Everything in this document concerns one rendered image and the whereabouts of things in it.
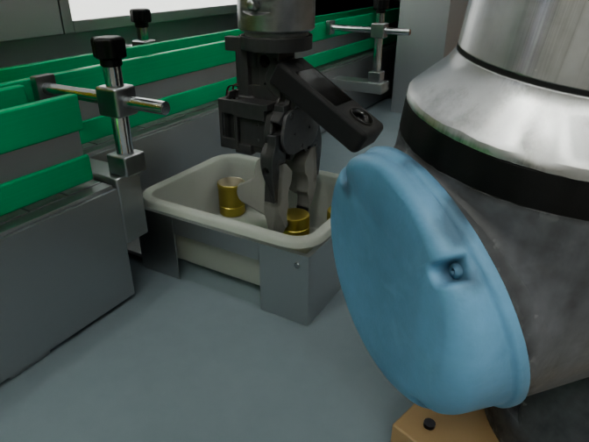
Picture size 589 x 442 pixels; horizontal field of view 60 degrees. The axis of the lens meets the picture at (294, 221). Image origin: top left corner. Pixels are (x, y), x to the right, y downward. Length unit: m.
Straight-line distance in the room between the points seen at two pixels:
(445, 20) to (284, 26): 0.74
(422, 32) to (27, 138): 0.93
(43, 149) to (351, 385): 0.33
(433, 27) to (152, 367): 0.95
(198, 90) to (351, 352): 0.44
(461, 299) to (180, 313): 0.39
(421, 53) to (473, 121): 1.04
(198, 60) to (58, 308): 0.40
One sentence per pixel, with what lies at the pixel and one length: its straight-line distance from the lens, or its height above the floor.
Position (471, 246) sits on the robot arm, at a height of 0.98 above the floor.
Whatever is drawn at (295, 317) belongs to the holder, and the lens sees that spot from 0.51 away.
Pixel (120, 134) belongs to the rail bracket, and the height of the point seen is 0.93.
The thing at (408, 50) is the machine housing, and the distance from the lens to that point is 1.23.
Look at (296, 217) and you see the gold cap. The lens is 0.57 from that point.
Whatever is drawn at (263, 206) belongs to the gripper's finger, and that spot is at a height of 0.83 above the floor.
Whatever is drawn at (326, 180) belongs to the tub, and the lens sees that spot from 0.61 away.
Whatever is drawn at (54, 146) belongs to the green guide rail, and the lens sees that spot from 0.49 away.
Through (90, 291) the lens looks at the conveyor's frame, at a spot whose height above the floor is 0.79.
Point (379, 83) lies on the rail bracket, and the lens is 1.03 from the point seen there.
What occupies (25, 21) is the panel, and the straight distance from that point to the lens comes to 0.77.
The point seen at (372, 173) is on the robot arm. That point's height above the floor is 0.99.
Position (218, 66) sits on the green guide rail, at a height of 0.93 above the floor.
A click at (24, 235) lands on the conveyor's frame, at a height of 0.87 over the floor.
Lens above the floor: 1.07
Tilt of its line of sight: 27 degrees down
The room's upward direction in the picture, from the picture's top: straight up
